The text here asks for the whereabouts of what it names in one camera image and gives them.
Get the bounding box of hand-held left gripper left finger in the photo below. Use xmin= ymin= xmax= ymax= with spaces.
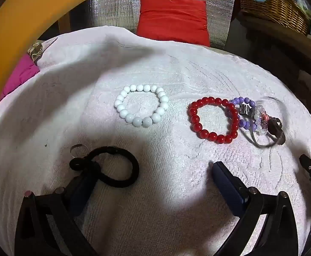
xmin=14 ymin=172 xmax=100 ymax=256

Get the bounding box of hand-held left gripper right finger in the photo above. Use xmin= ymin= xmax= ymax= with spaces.
xmin=211 ymin=161 xmax=301 ymax=256

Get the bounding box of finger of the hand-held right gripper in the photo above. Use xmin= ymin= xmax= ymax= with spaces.
xmin=299 ymin=153 xmax=311 ymax=179

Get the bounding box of black hair tie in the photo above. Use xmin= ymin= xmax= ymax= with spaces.
xmin=69 ymin=146 xmax=140 ymax=188

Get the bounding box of thin silver bangle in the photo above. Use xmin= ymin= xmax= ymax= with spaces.
xmin=247 ymin=96 xmax=282 ymax=148

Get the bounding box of chunky silver metal charm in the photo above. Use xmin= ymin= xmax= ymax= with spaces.
xmin=238 ymin=105 xmax=252 ymax=117

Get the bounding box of dark wooden furniture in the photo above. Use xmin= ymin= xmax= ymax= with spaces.
xmin=225 ymin=12 xmax=311 ymax=139

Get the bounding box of pale pink towel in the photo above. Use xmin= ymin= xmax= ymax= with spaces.
xmin=0 ymin=28 xmax=311 ymax=256

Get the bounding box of magenta cloth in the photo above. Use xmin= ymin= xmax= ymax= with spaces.
xmin=0 ymin=53 xmax=40 ymax=102

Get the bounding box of patterned fabric piece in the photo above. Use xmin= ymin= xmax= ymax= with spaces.
xmin=28 ymin=43 xmax=43 ymax=59

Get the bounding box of wicker basket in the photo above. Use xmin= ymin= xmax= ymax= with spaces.
xmin=238 ymin=0 xmax=311 ymax=35

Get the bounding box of red cushion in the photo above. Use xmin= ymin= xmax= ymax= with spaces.
xmin=136 ymin=0 xmax=210 ymax=47

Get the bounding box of silver ring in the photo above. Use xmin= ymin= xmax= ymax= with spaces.
xmin=70 ymin=144 xmax=88 ymax=157

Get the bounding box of purple bead bracelet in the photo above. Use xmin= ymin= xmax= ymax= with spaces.
xmin=230 ymin=96 xmax=257 ymax=128

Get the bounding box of clear and pink bead bracelet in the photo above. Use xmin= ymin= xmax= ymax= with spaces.
xmin=253 ymin=105 xmax=272 ymax=134

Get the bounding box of red bead bracelet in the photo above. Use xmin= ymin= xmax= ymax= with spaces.
xmin=189 ymin=96 xmax=240 ymax=144

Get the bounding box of white bead bracelet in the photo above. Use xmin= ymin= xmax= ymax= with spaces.
xmin=114 ymin=84 xmax=169 ymax=128

